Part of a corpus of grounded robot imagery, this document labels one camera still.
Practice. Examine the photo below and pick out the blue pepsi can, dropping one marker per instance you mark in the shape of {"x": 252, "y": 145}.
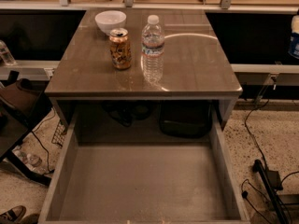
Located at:
{"x": 294, "y": 44}

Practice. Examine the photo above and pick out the plastic bottle on left shelf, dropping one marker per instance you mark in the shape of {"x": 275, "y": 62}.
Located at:
{"x": 6, "y": 55}

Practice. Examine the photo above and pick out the plastic bottle on floor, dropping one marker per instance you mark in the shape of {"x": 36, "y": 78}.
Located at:
{"x": 31, "y": 161}

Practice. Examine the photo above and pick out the gold soda can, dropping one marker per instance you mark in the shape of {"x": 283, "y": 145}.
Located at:
{"x": 120, "y": 50}

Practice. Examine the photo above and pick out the black stand base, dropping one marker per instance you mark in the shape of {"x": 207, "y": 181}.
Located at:
{"x": 279, "y": 203}

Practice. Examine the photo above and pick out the clear plastic water bottle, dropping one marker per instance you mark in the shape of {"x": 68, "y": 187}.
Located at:
{"x": 152, "y": 47}

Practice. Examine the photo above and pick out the dark chair at left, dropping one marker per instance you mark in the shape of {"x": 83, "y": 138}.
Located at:
{"x": 23, "y": 106}

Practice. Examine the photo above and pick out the white bowl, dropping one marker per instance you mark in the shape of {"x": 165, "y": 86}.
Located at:
{"x": 109, "y": 20}

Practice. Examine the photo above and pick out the open grey top drawer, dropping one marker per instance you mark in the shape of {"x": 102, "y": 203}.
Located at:
{"x": 107, "y": 174}

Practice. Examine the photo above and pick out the shoe on floor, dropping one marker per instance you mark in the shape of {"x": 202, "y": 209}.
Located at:
{"x": 13, "y": 215}

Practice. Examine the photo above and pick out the grey cabinet with glossy top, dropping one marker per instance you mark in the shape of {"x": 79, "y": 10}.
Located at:
{"x": 193, "y": 65}

